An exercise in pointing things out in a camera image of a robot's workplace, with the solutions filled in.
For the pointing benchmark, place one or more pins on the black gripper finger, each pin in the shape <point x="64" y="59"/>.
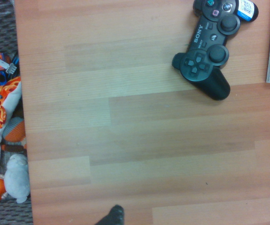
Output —
<point x="113" y="216"/>

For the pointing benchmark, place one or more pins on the black Sony gamepad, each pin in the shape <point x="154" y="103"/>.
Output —
<point x="205" y="68"/>

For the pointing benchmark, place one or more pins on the grey plush toy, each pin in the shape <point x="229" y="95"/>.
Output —
<point x="17" y="180"/>

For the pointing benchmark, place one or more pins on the orange and grey ball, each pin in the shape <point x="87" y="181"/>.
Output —
<point x="15" y="131"/>

